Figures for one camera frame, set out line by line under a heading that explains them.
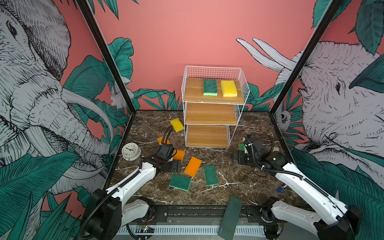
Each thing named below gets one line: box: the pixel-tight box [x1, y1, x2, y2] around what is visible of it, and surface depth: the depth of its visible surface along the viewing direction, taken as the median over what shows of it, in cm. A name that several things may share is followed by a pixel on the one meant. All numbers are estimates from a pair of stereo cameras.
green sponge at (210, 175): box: [203, 165, 219, 187], surface depth 88 cm
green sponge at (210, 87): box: [203, 79, 218, 96], surface depth 74 cm
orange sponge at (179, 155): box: [173, 149, 186, 161], surface depth 96 cm
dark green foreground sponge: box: [218, 195, 243, 240], surface depth 74 cm
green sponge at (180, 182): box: [168, 174, 192, 191], surface depth 85 cm
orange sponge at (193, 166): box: [184, 156, 202, 178], surface depth 92 cm
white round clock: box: [121, 142, 141, 161], surface depth 95 cm
